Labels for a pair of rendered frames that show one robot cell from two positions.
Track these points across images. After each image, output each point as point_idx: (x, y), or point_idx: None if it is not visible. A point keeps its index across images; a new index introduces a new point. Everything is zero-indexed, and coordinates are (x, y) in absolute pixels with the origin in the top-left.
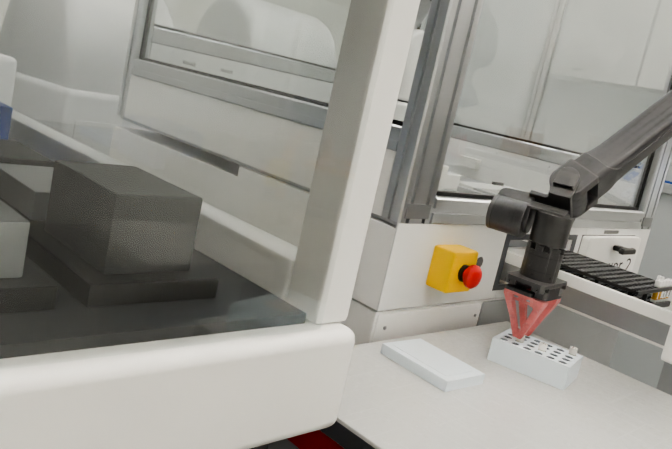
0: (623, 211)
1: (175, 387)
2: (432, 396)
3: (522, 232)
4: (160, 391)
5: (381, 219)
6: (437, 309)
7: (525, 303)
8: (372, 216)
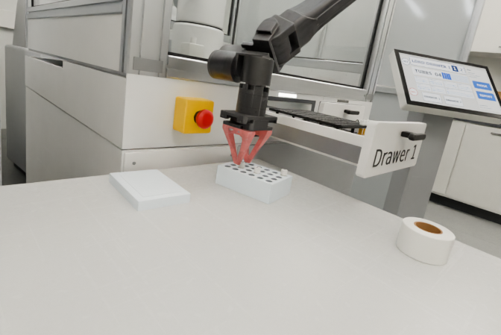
0: (350, 87)
1: None
2: (117, 215)
3: (236, 77)
4: None
5: (122, 74)
6: (191, 149)
7: (238, 134)
8: (118, 74)
